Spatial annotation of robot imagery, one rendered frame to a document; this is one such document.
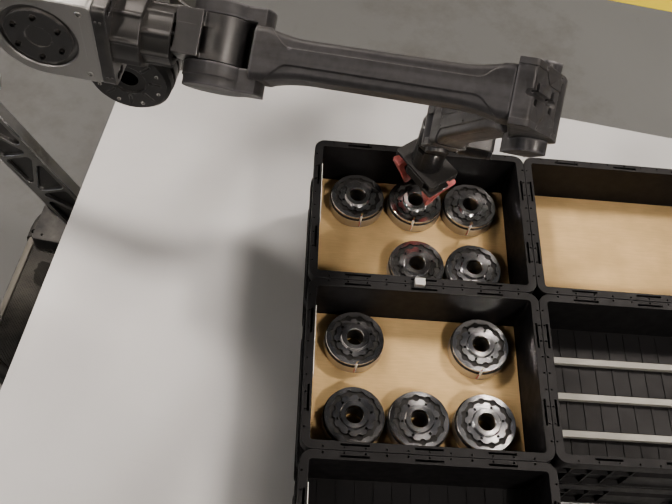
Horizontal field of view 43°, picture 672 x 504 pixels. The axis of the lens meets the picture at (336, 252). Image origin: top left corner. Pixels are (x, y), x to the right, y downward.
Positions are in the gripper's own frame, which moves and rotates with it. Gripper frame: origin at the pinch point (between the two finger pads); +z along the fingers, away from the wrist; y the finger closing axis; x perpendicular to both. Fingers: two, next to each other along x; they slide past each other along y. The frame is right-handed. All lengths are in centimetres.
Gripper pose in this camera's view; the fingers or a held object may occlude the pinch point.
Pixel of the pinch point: (418, 189)
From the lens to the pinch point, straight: 161.1
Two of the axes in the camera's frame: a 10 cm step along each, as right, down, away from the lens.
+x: -8.1, 4.6, -3.7
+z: -1.0, 5.0, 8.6
